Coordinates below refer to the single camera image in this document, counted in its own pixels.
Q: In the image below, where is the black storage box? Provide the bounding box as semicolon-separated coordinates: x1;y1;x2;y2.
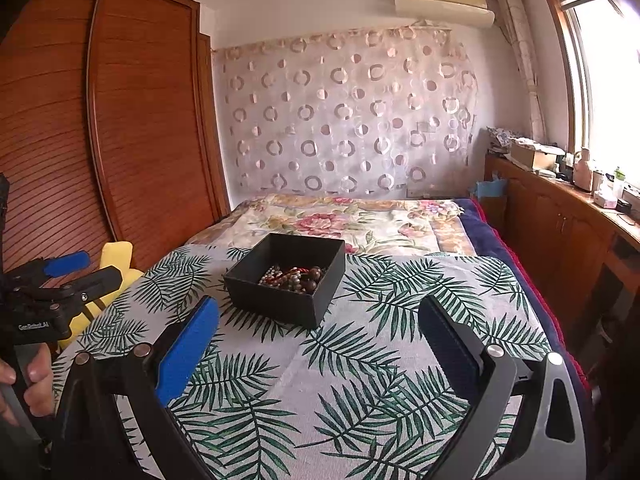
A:
223;232;347;331

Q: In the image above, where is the tangle of pearl necklaces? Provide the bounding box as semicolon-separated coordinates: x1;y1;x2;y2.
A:
259;264;303;288

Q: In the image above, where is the cardboard box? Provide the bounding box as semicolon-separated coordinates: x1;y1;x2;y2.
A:
509;139;566;171

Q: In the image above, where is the wall air conditioner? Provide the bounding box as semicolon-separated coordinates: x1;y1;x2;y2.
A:
394;0;496;28

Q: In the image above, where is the yellow plush toy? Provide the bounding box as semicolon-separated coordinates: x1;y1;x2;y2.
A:
57;241;146;351

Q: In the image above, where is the window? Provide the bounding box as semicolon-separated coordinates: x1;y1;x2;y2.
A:
537;0;640;196

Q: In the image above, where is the white jug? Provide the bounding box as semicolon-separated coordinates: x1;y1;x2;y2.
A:
572;147;593;192

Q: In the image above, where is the person's left hand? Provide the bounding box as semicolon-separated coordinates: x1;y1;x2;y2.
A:
0;344;54;427

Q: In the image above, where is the white wrapped pipe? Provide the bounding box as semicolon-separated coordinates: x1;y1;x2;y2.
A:
494;0;548;143

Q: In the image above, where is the palm leaf printed cloth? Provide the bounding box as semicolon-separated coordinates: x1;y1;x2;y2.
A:
52;246;553;480

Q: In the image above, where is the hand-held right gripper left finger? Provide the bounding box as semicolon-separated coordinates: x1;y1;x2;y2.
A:
50;296;221;480

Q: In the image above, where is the blue paper bag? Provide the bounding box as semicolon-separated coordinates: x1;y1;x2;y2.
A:
469;172;508;201

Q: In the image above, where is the wooden window cabinet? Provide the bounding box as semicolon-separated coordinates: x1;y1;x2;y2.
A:
482;152;640;361

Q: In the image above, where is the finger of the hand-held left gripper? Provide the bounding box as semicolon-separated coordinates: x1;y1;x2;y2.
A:
7;251;92;288
54;266;124;321

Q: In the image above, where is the crumpled patterned cloth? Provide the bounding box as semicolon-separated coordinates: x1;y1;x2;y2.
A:
487;126;533;153

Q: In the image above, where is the floral blanket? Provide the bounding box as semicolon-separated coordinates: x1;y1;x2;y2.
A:
187;192;476;258

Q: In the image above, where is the sheer circle patterned curtain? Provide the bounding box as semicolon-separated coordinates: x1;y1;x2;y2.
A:
210;22;481;198

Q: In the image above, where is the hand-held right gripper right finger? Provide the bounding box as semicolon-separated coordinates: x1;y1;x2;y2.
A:
417;295;588;480

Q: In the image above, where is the dark blue blanket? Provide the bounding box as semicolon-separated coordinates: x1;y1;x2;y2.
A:
452;197;593;401

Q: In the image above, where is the dark wooden bead bracelet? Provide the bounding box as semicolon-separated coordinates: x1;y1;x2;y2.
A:
282;266;328;295

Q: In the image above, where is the wooden wardrobe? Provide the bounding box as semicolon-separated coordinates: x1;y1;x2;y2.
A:
0;0;232;291

